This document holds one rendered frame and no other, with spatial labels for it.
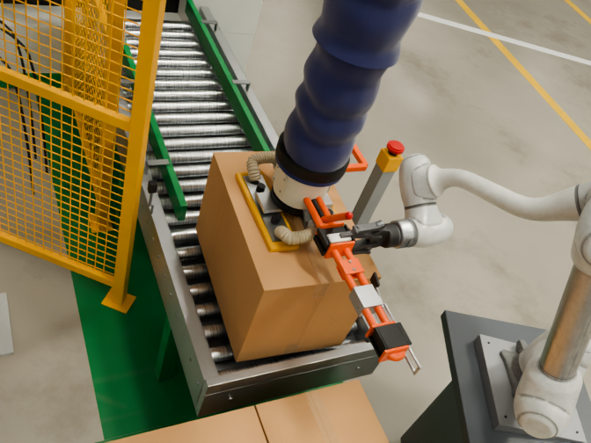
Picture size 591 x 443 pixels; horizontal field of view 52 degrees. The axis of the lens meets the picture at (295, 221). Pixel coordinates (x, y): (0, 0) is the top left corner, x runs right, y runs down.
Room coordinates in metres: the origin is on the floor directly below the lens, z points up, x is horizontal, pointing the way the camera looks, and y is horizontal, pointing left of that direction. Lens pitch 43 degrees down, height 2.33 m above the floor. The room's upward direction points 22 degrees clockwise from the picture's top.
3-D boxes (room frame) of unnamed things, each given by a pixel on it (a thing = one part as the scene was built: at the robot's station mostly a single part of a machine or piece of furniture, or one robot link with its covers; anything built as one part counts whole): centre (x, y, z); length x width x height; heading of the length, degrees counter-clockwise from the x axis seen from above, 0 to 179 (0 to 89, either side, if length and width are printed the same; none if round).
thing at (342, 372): (1.20, -0.21, 0.47); 0.70 x 0.03 x 0.15; 128
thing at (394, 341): (1.01, -0.34, 1.10); 0.08 x 0.07 x 0.05; 38
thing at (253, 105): (2.33, 0.25, 0.50); 2.31 x 0.05 x 0.19; 38
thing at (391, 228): (1.38, -0.26, 1.10); 0.09 x 0.07 x 0.08; 128
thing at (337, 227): (1.29, -0.13, 1.10); 0.10 x 0.08 x 0.06; 128
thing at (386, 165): (1.97, -0.25, 0.50); 0.07 x 0.07 x 1.00; 38
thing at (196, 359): (1.93, 0.77, 0.50); 2.31 x 0.05 x 0.19; 38
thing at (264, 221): (1.43, 0.10, 0.99); 0.34 x 0.10 x 0.05; 38
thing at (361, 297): (1.12, -0.26, 1.09); 0.07 x 0.07 x 0.04; 38
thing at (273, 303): (1.48, 0.02, 0.77); 0.60 x 0.40 x 0.40; 35
